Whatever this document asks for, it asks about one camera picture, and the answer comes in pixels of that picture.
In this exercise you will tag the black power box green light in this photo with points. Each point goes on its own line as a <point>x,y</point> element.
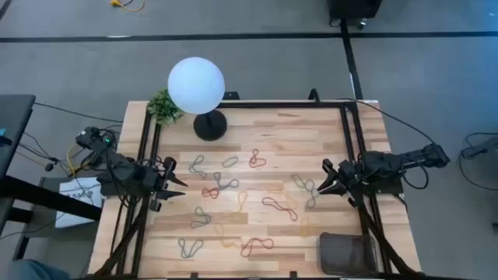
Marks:
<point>106,140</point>

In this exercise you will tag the small green plant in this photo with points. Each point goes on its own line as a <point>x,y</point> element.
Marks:
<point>161,107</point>

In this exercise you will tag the white table label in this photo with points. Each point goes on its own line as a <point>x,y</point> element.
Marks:
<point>371,101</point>

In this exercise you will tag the clear plastic bin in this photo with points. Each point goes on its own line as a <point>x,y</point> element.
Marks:
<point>346,254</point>

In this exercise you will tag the black frame bracket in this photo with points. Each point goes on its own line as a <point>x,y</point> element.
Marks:
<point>193,275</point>

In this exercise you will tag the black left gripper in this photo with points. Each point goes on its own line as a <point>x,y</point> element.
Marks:
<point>157,183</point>

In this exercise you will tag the black desk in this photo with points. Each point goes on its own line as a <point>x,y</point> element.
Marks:
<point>15,116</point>

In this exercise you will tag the white globe lamp black base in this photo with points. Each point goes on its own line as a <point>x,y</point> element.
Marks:
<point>196,85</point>

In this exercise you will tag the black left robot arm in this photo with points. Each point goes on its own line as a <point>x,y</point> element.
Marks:
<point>124,171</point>

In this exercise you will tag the small blue desk item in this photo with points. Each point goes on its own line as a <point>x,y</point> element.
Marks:
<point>2,132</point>

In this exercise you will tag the white printed box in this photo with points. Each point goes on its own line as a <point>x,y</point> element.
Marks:
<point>76,190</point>

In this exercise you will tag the green rubber band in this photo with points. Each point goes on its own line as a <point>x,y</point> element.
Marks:
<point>223,165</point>
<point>304,186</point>

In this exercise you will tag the black table clamp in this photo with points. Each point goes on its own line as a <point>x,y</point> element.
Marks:
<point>232,96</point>

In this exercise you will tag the black wheeled cart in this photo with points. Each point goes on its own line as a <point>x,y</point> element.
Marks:
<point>354,8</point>

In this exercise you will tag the grey power strip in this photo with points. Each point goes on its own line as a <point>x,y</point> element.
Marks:
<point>482,148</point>

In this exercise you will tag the grey floor box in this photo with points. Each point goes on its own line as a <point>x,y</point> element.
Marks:
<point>43,225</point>

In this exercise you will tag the black floor tape strip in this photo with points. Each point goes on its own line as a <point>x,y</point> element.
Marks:
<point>348,58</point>
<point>233,37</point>

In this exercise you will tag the red rubber band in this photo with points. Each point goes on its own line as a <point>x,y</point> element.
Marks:
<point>210,192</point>
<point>254,157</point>
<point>244,252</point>
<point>281,208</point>

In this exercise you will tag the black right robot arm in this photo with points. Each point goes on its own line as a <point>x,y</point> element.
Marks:
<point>389,163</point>

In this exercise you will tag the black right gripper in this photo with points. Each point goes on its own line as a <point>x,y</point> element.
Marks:
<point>352,179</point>

